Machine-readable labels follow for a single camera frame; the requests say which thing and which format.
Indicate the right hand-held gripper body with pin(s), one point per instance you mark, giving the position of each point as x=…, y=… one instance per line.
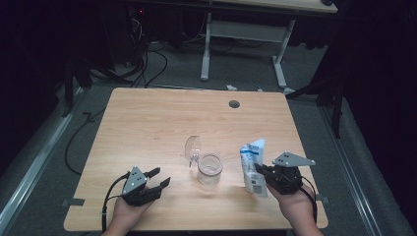
x=285, y=178

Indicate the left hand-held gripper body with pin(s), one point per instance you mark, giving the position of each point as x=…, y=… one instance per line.
x=136, y=195

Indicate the white and blue pouch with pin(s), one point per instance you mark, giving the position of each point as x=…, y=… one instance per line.
x=250, y=154

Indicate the clear glass jar with lid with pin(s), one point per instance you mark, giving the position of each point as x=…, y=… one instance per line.
x=209, y=170

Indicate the person's left hand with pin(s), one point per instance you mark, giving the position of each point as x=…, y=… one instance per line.
x=126, y=214

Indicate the person's right hand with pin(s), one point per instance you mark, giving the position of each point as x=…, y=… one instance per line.
x=296, y=206

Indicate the grey tape strip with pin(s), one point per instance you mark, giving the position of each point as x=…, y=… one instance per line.
x=324, y=199
x=73, y=202

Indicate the blue scrap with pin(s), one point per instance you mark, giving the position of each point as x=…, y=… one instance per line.
x=257, y=87

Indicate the black stand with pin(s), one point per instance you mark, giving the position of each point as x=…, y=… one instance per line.
x=336, y=108
x=69, y=88

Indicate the white scrap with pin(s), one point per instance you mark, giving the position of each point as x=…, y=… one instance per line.
x=231, y=87

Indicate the white metal desk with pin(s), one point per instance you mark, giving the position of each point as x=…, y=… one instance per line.
x=249, y=31

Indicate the metal floor rail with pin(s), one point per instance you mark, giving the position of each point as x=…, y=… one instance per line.
x=350, y=173
x=36, y=164

